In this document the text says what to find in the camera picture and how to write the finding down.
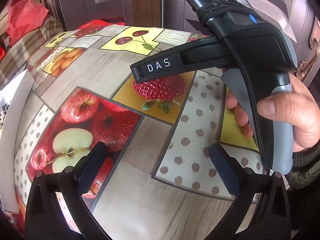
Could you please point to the white cardboard box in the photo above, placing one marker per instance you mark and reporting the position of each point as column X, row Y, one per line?
column 18, row 90

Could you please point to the fruit print tablecloth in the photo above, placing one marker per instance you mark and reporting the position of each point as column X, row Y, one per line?
column 150, row 132

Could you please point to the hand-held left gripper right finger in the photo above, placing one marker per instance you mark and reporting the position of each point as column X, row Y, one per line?
column 224, row 170

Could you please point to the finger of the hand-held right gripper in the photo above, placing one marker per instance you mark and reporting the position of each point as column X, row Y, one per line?
column 175, row 60

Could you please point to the red fabric bag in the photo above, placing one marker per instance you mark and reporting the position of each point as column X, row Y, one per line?
column 25, row 15

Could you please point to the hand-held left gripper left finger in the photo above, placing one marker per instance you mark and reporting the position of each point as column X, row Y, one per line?
column 89, row 168

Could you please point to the plaid cloth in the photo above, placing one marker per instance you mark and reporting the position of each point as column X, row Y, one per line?
column 32, row 43

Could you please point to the person's right hand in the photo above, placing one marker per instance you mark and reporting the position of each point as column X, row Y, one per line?
column 297, row 112

